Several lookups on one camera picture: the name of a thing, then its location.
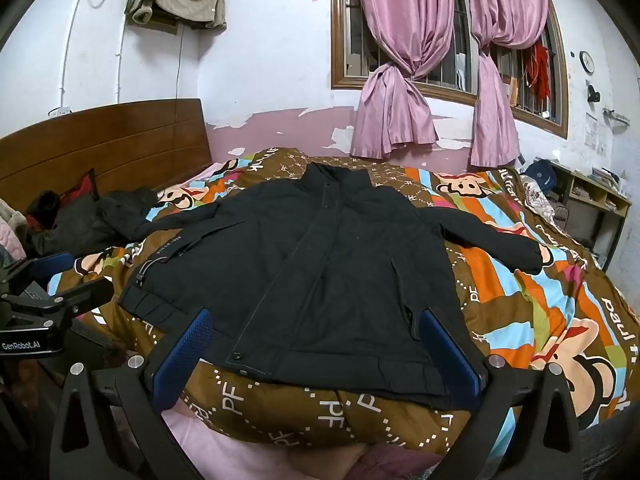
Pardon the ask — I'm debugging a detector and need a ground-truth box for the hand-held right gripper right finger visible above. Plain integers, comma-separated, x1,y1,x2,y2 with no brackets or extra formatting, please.
419,308,584,480

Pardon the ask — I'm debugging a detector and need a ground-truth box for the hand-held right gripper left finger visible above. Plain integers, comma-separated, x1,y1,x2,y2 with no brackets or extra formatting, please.
50,308,215,480

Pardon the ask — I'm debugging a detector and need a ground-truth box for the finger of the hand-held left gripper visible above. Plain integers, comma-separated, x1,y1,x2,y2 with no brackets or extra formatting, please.
45,276,115,322
25,252,76,283

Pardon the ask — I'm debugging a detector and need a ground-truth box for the black jacket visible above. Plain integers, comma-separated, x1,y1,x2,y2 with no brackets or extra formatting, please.
117,162,543,411

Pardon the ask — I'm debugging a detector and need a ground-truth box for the dark clothes pile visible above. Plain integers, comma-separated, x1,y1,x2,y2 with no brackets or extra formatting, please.
25,186,162,257

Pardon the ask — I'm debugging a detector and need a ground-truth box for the pink quilted garment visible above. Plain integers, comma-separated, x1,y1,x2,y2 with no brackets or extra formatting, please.
0,197,29,262

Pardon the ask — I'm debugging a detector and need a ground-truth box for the red cloth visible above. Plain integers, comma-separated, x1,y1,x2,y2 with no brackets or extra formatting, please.
59,168,99,204

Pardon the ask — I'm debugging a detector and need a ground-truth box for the cartoon printed blanket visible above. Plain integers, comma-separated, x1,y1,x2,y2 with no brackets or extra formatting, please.
47,146,640,456

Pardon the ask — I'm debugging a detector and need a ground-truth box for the wooden headboard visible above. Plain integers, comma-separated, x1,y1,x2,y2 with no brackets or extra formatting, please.
0,98,213,211

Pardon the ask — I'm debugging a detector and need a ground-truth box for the pink bed sheet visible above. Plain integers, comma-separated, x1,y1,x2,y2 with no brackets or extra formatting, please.
162,397,453,480

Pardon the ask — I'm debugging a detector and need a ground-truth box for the floral cloth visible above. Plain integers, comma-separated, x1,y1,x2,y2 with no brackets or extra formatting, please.
520,175,560,223

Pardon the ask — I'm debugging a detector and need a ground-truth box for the blue cap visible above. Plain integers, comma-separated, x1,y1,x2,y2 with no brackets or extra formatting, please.
521,158,559,192

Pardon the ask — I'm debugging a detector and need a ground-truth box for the wooden shelf desk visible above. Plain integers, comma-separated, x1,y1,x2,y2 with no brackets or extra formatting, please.
549,162,634,272

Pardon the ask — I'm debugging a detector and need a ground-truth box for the wooden barred window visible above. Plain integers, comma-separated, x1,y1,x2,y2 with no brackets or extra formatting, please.
330,0,570,140

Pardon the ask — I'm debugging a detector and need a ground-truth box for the wall paper calendar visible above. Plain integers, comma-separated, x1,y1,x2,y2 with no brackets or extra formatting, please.
582,112,601,149

